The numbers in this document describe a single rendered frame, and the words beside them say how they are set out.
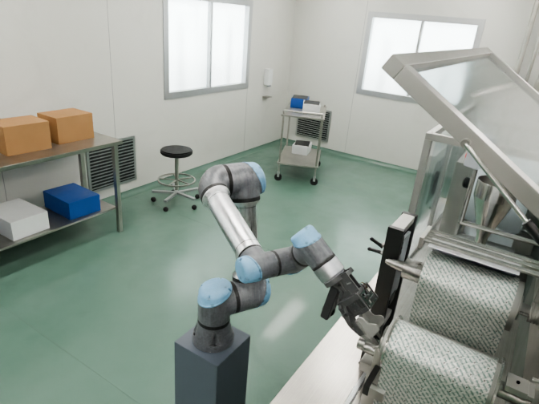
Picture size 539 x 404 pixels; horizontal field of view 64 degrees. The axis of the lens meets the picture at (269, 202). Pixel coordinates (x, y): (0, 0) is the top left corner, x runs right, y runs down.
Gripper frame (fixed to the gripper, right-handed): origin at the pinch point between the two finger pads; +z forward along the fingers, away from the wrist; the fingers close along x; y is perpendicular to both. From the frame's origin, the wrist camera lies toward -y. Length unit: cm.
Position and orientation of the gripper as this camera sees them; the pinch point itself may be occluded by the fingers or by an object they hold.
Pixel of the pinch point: (374, 340)
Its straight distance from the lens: 125.2
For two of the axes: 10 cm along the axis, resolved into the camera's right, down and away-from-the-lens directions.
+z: 6.0, 8.0, -1.1
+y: 6.0, -5.3, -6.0
